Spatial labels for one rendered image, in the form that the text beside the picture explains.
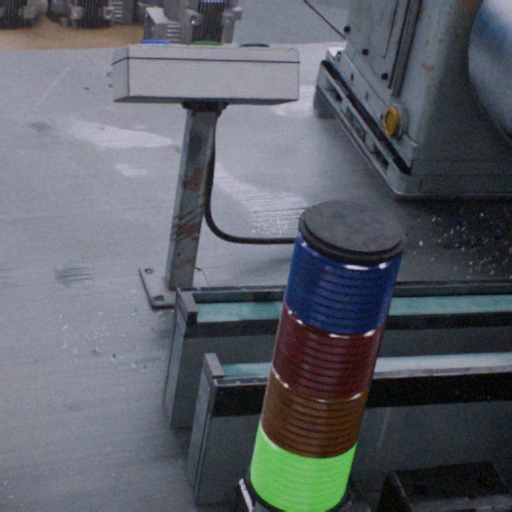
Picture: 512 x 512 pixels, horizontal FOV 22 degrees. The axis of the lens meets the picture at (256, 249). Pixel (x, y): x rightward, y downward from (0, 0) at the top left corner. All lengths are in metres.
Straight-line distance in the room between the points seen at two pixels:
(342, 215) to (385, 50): 0.96
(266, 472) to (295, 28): 3.57
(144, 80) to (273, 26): 3.07
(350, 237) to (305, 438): 0.13
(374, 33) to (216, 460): 0.76
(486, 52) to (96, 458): 0.63
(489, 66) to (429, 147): 0.19
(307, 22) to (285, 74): 3.10
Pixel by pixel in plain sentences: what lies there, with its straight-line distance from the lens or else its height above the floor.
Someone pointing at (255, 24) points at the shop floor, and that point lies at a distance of 4.31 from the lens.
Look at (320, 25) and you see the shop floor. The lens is 4.39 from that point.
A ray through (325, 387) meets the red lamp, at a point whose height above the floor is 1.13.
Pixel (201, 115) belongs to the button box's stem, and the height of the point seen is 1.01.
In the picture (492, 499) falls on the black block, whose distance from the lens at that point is 1.14.
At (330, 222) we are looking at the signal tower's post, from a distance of 0.73.
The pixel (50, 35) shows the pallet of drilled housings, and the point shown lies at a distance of 3.64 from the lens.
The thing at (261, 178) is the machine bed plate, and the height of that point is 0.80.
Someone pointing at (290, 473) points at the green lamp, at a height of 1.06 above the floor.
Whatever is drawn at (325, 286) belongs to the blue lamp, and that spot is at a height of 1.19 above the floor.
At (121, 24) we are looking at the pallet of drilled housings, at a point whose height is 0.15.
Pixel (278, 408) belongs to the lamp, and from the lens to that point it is 0.78.
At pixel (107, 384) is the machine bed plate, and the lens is 1.27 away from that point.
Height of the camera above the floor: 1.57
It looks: 31 degrees down
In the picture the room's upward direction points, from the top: 10 degrees clockwise
